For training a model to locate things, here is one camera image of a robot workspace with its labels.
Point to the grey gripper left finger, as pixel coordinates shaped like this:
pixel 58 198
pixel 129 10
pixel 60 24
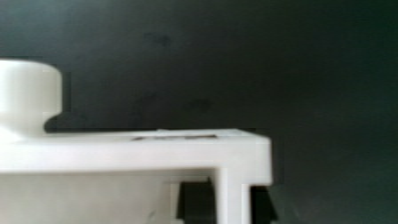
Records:
pixel 197 211

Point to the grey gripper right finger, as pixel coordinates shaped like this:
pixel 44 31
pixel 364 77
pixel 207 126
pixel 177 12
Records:
pixel 264 208

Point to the white drawer box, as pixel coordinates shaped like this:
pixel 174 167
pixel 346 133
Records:
pixel 99 178

